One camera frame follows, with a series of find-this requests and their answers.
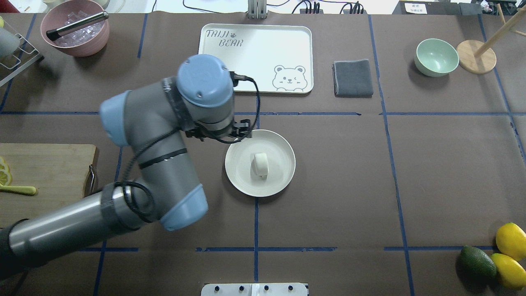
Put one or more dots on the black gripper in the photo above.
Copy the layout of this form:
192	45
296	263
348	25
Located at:
192	133

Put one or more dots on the white steamed bun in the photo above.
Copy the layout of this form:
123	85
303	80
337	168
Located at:
260	164

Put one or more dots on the beige round plate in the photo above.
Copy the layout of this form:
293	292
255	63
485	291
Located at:
282	164

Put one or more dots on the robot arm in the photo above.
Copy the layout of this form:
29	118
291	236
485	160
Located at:
160	182

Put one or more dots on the white bear print tray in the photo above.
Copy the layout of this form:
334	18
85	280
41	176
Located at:
278	57

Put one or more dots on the folded grey cloth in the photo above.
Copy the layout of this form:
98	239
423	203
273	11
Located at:
352	78

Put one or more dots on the wooden cutting board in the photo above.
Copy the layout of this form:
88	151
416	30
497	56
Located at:
59	172

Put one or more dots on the pink bowl with ice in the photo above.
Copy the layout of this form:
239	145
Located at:
81	43

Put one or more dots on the mint green bowl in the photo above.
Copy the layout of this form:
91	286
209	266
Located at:
435	58

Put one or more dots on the steel black tongs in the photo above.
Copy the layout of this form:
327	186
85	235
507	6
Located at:
57	33

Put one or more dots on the lemon slices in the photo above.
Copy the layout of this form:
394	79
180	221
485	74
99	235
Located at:
5	173

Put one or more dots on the wooden mug tree stand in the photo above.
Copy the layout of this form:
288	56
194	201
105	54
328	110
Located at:
478	57

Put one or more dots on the green avocado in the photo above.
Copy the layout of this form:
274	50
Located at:
476	264

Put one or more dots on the yellow lemon upper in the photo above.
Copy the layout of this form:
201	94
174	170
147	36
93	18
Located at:
511	241

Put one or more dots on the yellow lemon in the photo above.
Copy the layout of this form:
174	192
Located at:
510	273
511	241

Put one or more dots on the yellow lemon lower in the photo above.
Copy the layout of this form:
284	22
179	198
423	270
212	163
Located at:
510	273

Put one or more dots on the aluminium frame post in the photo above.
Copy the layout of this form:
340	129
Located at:
257	9

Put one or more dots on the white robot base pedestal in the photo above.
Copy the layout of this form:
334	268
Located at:
256	289

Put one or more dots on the wire cup rack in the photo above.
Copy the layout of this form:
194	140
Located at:
17	53

